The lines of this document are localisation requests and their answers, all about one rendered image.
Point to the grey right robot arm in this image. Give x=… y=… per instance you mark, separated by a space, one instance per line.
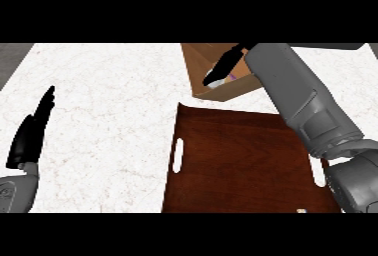
x=310 y=116

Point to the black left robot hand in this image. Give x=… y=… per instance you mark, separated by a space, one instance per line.
x=30 y=133

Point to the dark brown wooden tray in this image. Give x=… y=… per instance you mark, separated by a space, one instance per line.
x=241 y=160

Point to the brown cardboard box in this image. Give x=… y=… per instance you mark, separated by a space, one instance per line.
x=208 y=75

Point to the white and purple can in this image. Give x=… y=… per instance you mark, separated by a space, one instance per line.
x=217 y=81

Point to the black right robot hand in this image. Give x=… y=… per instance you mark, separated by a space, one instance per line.
x=223 y=65

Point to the dark grey appliance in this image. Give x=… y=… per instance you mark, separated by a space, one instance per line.
x=327 y=45

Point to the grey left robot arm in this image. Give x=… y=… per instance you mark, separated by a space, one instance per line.
x=16 y=193

